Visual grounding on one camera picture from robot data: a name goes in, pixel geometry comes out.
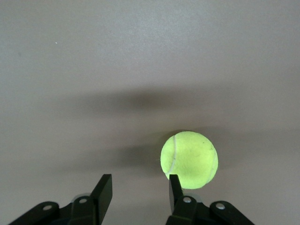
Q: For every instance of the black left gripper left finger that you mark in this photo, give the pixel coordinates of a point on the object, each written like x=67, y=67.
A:
x=104, y=194

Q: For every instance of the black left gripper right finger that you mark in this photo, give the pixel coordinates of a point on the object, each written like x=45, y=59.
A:
x=174, y=194

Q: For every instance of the yellow-green tennis ball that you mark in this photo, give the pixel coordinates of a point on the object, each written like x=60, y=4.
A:
x=189, y=159

